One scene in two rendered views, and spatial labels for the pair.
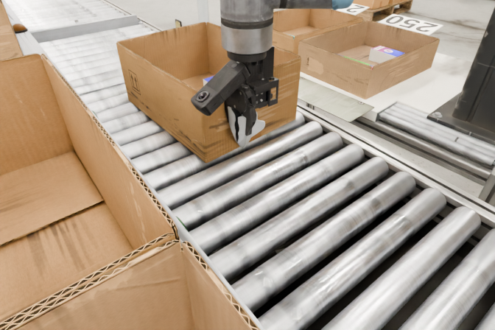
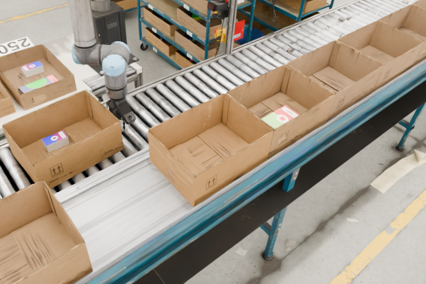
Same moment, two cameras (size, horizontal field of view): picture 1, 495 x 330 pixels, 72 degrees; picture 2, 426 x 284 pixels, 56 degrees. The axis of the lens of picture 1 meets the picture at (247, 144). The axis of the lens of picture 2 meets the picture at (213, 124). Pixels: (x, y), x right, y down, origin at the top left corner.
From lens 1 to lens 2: 1.66 m
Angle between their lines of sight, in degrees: 71
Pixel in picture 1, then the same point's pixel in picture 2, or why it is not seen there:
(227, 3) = (122, 82)
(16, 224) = (189, 160)
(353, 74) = (65, 84)
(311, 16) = not seen: outside the picture
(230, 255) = not seen: hidden behind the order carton
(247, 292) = not seen: hidden behind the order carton
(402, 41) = (21, 57)
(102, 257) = (200, 140)
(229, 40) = (123, 93)
